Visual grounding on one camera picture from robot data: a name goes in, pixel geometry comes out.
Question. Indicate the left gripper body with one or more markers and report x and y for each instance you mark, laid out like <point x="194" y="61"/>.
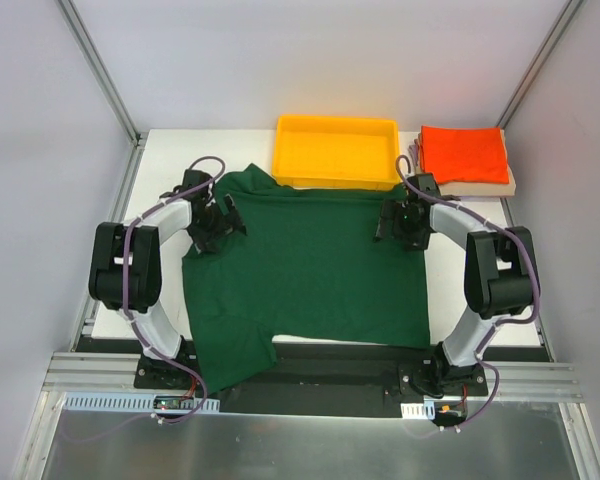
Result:
<point x="222" y="223"/>

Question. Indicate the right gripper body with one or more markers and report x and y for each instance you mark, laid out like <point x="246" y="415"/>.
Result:
<point x="391" y="223"/>

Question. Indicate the green t-shirt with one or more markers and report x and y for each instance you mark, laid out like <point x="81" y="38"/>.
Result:
<point x="307" y="265"/>

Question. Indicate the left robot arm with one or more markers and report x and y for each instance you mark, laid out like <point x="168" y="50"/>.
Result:
<point x="126" y="266"/>

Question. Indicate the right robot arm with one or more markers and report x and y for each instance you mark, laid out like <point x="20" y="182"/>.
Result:
<point x="500" y="272"/>

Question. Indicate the yellow plastic tray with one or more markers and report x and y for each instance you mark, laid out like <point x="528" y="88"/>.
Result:
<point x="336" y="152"/>

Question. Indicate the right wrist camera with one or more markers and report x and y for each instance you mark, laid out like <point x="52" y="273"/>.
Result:
<point x="423" y="184"/>

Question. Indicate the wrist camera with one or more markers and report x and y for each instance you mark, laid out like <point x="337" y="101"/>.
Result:
<point x="423" y="184"/>
<point x="195" y="183"/>

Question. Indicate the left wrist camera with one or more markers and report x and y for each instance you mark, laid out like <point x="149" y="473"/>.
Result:
<point x="195" y="183"/>

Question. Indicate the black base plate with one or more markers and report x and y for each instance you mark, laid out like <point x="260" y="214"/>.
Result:
<point x="348" y="401"/>

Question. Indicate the left aluminium frame post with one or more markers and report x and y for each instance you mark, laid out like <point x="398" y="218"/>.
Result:
<point x="89" y="50"/>

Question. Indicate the aluminium frame post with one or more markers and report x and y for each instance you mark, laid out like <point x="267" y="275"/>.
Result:
<point x="567" y="15"/>
<point x="89" y="50"/>

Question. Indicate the right white cable duct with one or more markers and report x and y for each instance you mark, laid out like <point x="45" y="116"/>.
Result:
<point x="418" y="411"/>

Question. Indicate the white cable duct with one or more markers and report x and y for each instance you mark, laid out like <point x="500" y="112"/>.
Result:
<point x="418" y="411"/>
<point x="139" y="403"/>

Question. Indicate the front aluminium rail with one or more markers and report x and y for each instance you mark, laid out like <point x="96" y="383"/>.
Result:
<point x="519" y="381"/>

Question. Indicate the left white cable duct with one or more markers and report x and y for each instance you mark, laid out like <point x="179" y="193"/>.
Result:
<point x="139" y="403"/>

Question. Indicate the right aluminium frame post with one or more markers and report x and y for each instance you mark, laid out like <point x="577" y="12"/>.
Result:
<point x="567" y="15"/>

